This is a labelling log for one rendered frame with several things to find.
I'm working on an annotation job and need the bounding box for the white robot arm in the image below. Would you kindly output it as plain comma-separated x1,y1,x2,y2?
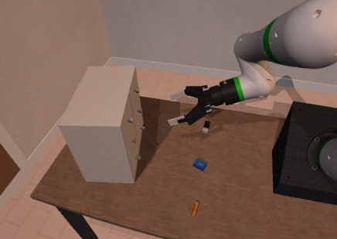
219,0,337,181

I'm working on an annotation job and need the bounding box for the beige small chest of drawers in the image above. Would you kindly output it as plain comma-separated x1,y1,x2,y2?
58,66,136,183

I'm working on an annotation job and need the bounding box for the blue rectangular block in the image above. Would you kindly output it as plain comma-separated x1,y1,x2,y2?
192,159,206,171

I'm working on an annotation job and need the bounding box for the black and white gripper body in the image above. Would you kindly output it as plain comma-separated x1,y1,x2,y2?
198,85,224,107

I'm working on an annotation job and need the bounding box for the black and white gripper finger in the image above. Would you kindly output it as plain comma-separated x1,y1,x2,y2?
168,97,212,126
169,85,209,101

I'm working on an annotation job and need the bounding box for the orange aa battery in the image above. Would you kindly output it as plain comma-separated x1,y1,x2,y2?
191,202,199,217

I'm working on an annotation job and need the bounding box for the tan wooden drawer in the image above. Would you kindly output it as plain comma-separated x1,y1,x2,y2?
131,140,141,178
126,122,137,165
121,96,134,146
133,93,142,131
137,113,145,146
129,71,139,111

